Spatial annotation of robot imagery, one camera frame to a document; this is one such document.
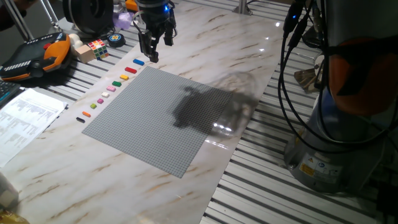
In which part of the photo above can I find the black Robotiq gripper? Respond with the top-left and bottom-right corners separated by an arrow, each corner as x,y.
136,0 -> 178,63

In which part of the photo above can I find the person's dark sleeved forearm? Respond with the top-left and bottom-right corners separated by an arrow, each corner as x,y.
0,0 -> 28,32

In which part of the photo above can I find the grey Lego baseplate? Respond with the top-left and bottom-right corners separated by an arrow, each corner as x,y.
81,65 -> 234,179

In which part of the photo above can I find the translucent purple object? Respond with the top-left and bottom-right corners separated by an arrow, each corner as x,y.
112,11 -> 135,31

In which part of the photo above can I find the black round puck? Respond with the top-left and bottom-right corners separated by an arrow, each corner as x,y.
107,32 -> 127,48

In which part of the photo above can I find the Rubik's cube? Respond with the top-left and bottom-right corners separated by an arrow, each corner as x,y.
87,39 -> 110,61

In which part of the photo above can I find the black filament spool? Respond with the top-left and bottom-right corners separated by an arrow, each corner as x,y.
62,0 -> 115,35

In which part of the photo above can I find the plain wooden cube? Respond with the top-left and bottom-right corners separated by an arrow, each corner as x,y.
75,44 -> 96,64

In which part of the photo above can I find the white rounded figurine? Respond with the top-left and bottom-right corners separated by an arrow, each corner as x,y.
68,33 -> 84,56

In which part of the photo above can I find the thin metal rod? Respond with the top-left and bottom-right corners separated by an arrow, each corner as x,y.
40,0 -> 62,32

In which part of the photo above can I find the black orange teach pendant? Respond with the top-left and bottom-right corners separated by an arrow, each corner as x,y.
0,32 -> 73,82

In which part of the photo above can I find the marble pattern mat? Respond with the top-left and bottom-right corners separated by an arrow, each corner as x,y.
0,0 -> 284,224

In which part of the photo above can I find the printed paper sheet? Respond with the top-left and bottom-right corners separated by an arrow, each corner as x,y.
0,88 -> 68,169

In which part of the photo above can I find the black computer keyboard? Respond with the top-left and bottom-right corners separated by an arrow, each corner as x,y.
0,80 -> 22,108

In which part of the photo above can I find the translucent plastic cup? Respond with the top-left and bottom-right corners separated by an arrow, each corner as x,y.
0,172 -> 19,212

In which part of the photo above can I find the gold foil bag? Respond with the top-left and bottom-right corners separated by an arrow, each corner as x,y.
0,210 -> 30,224

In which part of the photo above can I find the short aluminium post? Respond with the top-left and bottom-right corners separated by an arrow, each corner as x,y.
232,0 -> 253,16

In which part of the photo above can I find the black cable bundle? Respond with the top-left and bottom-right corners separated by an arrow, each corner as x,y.
277,0 -> 398,155

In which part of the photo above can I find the aluminium frame post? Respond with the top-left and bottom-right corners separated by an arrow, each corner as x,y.
2,0 -> 35,41

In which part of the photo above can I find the shiny metal bracket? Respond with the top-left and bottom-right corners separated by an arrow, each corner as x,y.
294,67 -> 324,94

